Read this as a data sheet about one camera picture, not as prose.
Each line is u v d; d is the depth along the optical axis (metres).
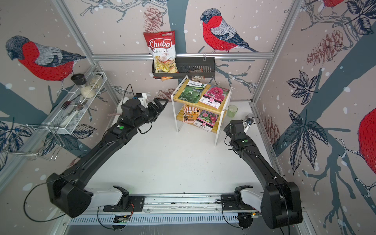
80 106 0.71
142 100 0.67
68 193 0.38
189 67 1.07
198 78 0.90
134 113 0.56
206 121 0.88
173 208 0.73
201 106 0.74
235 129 0.63
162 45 0.81
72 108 0.76
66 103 0.71
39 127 0.62
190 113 0.93
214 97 0.78
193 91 0.81
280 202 0.39
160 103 0.65
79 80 0.73
